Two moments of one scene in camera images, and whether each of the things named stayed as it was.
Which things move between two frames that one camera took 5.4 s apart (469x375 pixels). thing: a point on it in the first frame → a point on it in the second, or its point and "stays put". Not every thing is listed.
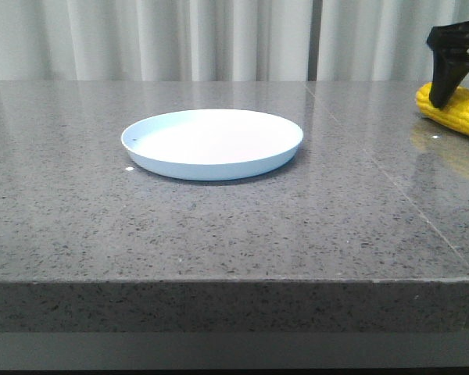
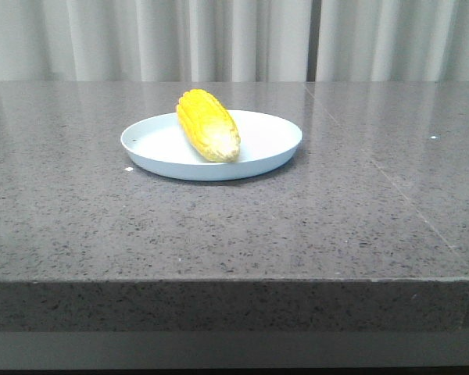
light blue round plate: x=212 y=144 stays put
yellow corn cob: x=464 y=110 → x=209 y=126
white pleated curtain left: x=146 y=40 stays put
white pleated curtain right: x=387 y=40 stays put
